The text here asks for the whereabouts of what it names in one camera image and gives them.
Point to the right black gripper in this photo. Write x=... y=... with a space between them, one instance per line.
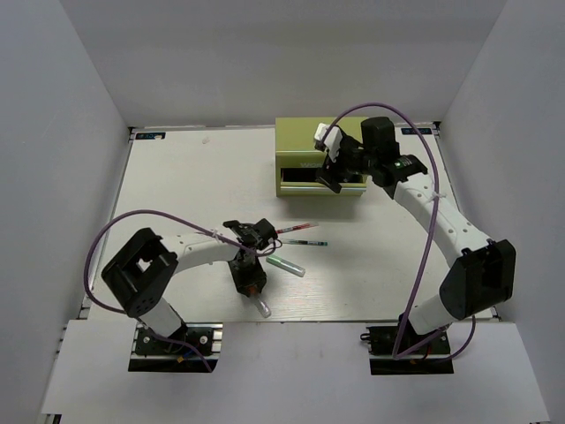
x=336 y=167

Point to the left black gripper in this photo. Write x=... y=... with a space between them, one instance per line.
x=258 y=276

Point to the orange cap highlighter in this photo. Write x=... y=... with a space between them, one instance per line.
x=262 y=306

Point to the green metal drawer toolbox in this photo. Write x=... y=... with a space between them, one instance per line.
x=296 y=159

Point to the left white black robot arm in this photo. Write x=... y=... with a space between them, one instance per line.
x=141 y=270

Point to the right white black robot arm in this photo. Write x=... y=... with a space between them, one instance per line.
x=481 y=270

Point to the green cap highlighter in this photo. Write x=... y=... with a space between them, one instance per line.
x=285 y=265

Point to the red refill pen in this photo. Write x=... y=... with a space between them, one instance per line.
x=297 y=227

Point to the green refill pen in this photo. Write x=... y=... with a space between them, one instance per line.
x=301 y=242

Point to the right corner label sticker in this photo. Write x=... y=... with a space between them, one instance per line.
x=411 y=131

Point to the corner label sticker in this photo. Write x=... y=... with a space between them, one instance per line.
x=150 y=135
x=411 y=131

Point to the left corner label sticker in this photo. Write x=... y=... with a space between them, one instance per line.
x=150 y=135

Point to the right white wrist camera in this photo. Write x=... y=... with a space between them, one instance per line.
x=327 y=139

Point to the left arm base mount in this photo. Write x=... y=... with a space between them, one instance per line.
x=152 y=355

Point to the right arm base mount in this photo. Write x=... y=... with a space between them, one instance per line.
x=431 y=358

